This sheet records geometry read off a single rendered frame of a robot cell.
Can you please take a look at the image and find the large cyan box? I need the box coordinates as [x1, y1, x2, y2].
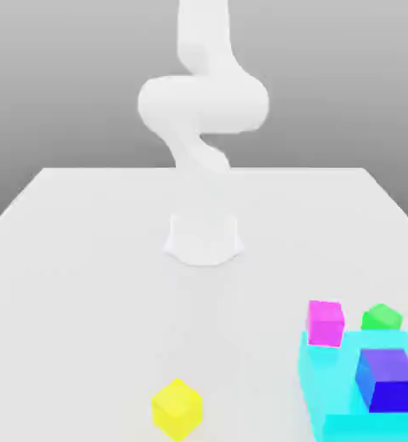
[298, 329, 408, 442]

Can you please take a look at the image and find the small blue cube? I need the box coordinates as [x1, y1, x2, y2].
[355, 347, 408, 414]

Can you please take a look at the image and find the small magenta cube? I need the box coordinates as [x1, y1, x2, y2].
[305, 300, 346, 348]

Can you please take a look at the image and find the small yellow cube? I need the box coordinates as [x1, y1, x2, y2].
[151, 378, 204, 442]

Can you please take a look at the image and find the small green cube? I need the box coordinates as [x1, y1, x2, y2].
[361, 303, 404, 332]

